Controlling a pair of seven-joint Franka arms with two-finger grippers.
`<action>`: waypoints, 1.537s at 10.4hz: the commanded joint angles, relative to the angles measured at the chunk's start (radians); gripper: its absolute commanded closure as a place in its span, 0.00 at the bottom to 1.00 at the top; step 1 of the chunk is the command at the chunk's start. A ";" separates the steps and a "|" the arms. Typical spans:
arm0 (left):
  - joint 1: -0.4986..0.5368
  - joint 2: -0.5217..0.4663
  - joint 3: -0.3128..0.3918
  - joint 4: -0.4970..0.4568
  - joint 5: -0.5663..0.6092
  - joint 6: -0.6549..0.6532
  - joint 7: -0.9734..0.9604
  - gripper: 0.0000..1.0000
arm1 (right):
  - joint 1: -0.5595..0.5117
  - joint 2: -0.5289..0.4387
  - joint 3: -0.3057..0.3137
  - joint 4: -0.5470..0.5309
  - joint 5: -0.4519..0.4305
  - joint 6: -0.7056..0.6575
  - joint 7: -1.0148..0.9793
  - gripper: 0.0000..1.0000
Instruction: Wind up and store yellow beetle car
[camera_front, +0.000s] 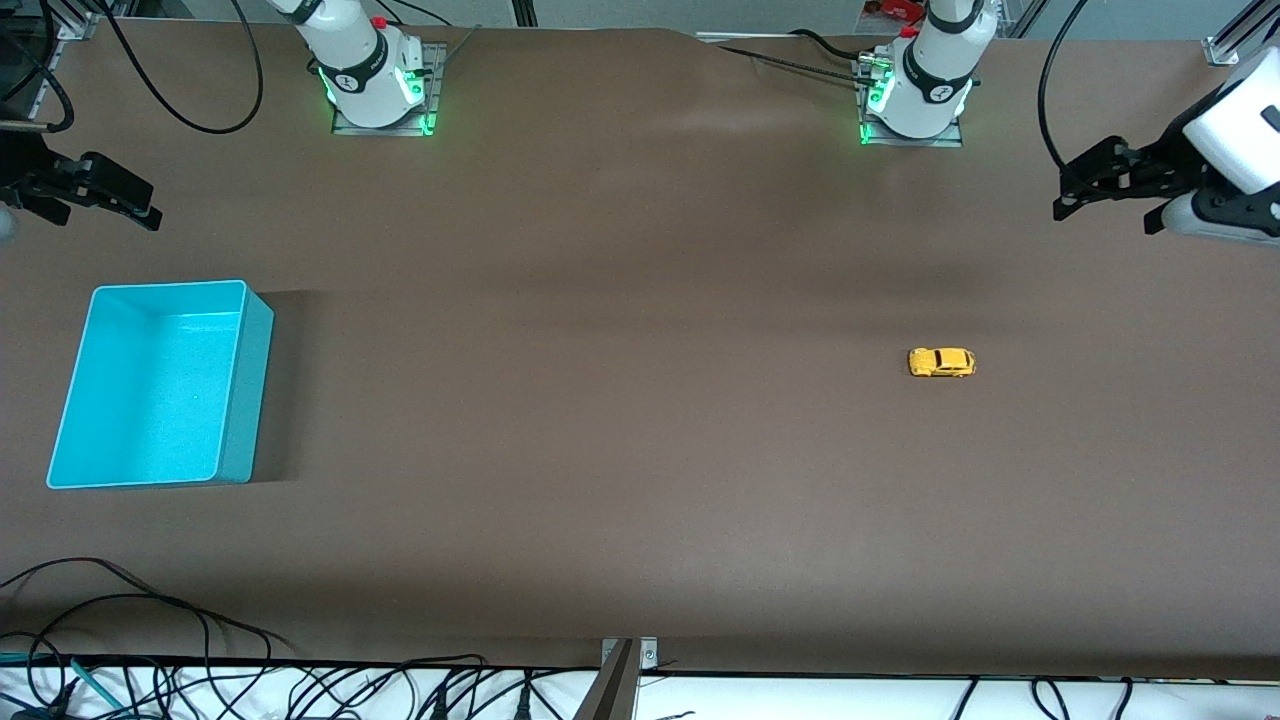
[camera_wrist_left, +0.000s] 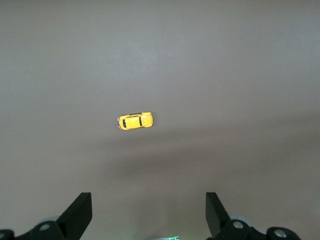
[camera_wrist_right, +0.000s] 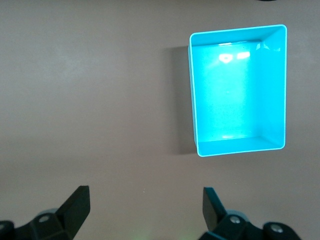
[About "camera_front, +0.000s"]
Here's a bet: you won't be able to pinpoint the black looped cable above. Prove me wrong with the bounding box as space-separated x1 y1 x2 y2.
0 0 77 136

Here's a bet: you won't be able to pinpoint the metal corner bracket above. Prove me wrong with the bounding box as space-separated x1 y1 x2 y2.
601 636 660 669

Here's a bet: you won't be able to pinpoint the cyan plastic bin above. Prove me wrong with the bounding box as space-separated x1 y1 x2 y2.
46 279 275 490

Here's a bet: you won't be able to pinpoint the black smooth cable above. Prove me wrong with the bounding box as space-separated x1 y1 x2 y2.
385 0 453 29
788 28 869 61

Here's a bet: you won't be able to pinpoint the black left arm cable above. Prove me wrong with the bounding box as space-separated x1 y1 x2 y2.
1038 0 1093 176

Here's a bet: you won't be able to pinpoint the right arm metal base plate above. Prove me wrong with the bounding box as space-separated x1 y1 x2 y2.
330 42 447 138

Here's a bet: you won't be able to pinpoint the dark glass panel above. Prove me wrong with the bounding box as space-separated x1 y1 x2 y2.
0 0 63 131

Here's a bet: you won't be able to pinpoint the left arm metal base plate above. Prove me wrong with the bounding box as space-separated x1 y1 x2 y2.
855 55 967 149

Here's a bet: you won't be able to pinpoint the thin grey cable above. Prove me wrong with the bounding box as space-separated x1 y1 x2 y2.
437 25 483 76

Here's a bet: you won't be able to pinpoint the brown table cover sheet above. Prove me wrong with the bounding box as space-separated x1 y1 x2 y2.
0 15 1280 683

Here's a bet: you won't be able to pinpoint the yellow toy beetle car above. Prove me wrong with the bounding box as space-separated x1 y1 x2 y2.
908 347 977 379

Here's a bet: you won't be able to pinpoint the black corrugated cable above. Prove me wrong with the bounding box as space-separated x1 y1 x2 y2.
715 44 869 83

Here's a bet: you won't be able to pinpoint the grey metal bar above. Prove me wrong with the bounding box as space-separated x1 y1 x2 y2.
572 640 641 720

